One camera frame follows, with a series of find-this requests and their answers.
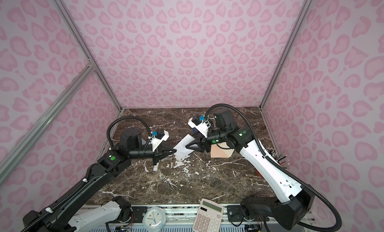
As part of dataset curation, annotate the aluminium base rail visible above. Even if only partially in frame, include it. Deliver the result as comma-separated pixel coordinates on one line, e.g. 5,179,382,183
59,203,319,232

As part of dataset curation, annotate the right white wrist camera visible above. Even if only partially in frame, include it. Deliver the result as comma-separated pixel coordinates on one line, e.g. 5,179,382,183
188,114,212,138

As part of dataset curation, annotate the black corrugated cable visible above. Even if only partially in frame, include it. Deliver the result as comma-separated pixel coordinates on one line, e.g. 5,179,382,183
204,104,343,232
20,116,152,232

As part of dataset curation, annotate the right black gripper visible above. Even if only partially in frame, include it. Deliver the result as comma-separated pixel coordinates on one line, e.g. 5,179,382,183
185,128,229,153

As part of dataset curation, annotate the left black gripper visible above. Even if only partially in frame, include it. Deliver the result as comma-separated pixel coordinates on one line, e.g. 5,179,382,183
130,142,178,165

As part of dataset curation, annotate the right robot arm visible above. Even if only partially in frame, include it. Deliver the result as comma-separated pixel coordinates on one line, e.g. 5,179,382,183
186,107,314,230

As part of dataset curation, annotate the red pen holder cup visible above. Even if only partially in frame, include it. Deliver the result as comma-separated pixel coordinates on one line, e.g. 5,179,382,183
267,148,290,169

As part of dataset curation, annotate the white glue stick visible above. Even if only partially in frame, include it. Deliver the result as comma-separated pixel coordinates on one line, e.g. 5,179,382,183
153,163,159,172

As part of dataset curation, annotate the white calculator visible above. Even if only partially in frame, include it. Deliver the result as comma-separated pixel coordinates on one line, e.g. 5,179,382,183
193,199,224,232

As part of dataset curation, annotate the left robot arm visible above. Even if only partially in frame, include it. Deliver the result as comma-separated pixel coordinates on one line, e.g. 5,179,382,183
23,128,177,232

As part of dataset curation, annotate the left black corrugated cable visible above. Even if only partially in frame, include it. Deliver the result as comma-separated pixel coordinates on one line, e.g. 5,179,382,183
20,116,152,232

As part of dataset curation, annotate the right black corrugated cable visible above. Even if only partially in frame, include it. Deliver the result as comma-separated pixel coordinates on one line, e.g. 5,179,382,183
204,104,343,232

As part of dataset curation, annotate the beige envelope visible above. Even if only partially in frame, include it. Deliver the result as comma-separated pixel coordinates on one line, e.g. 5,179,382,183
210,145,234,158

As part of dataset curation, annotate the white round clock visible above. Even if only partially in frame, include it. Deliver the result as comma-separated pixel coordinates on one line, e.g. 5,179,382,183
142,207,167,232

